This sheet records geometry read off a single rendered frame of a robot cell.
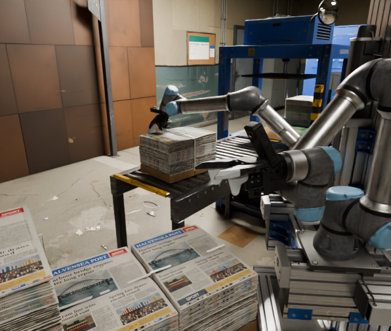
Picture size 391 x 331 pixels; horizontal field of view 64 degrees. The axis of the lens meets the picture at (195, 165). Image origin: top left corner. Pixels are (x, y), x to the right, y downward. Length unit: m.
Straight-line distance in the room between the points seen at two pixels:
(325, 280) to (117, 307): 0.71
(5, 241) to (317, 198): 0.75
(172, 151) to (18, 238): 1.03
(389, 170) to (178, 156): 1.07
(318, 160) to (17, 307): 0.70
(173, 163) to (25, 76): 3.04
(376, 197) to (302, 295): 0.46
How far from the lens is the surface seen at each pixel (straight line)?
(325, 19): 2.47
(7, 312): 0.73
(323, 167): 0.81
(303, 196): 0.84
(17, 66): 4.41
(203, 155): 1.85
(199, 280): 1.01
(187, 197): 1.59
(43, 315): 0.75
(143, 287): 1.00
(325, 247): 1.21
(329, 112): 0.99
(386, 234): 1.04
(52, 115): 4.60
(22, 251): 0.80
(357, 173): 1.37
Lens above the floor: 1.47
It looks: 19 degrees down
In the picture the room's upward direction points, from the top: straight up
